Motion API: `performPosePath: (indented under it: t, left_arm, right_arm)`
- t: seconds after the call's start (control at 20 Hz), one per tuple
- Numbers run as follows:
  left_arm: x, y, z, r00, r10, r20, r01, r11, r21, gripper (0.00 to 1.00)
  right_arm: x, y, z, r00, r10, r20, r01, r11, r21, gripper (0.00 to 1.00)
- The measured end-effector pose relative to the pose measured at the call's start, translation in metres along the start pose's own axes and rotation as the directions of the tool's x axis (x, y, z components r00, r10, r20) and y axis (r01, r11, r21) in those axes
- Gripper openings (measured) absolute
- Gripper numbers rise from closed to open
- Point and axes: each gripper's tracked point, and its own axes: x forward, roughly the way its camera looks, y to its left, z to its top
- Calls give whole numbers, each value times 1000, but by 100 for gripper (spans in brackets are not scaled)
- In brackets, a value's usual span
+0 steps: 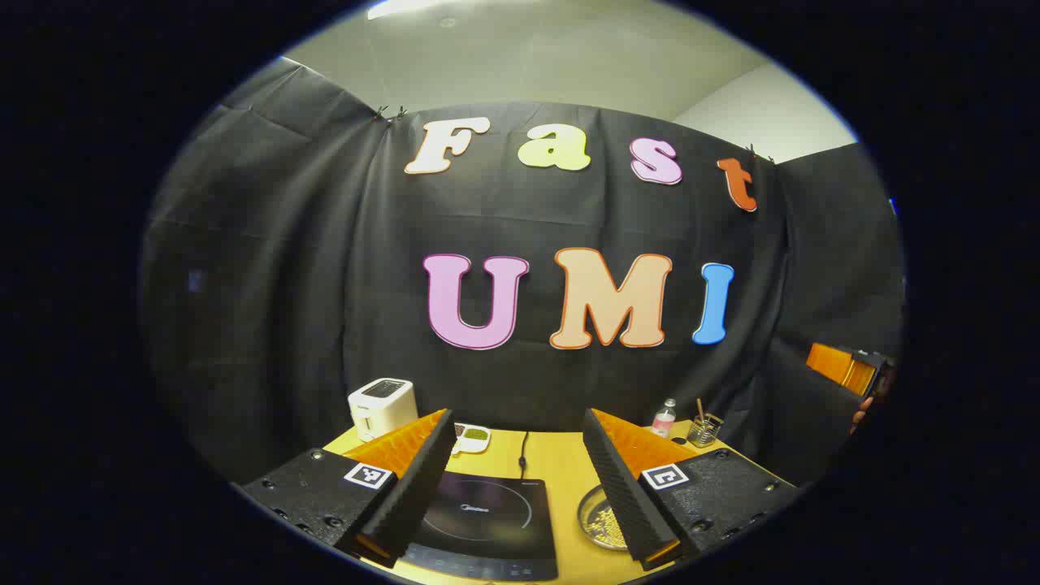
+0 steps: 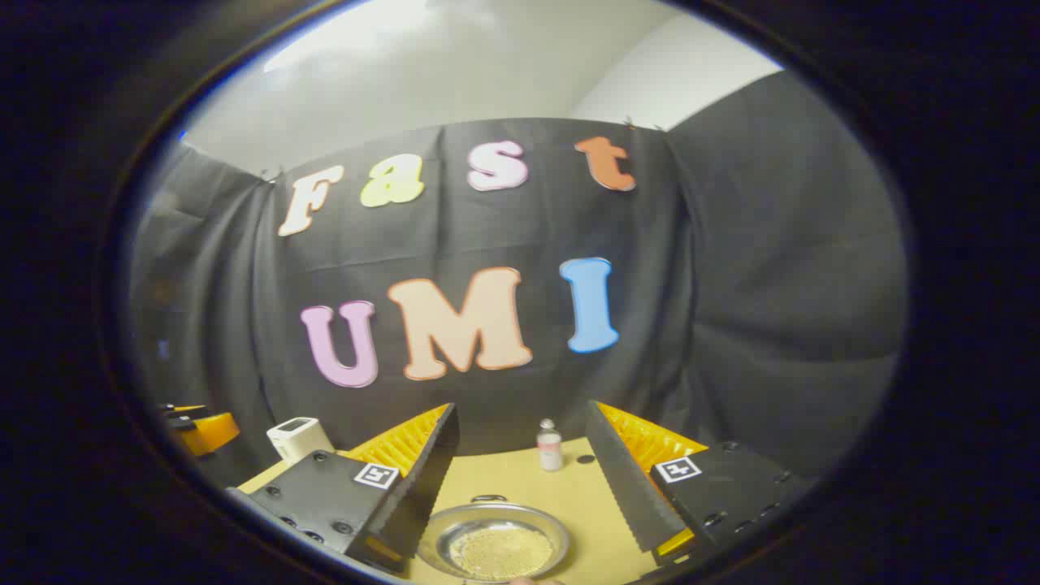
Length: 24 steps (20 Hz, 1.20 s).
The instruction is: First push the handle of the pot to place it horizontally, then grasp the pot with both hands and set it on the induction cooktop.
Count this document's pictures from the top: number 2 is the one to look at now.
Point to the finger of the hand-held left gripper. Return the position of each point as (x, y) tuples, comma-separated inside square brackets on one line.
[(213, 431)]

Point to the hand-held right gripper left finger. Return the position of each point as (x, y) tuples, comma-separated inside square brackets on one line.
[(431, 463)]

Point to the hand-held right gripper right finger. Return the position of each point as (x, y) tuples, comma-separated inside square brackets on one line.
[(621, 479)]

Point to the clear bottle with pink label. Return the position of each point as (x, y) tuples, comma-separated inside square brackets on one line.
[(550, 448)]

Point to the white plastic box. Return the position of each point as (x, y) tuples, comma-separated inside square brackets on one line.
[(296, 439)]

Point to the pile of soybeans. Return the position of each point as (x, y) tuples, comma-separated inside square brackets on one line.
[(502, 552)]

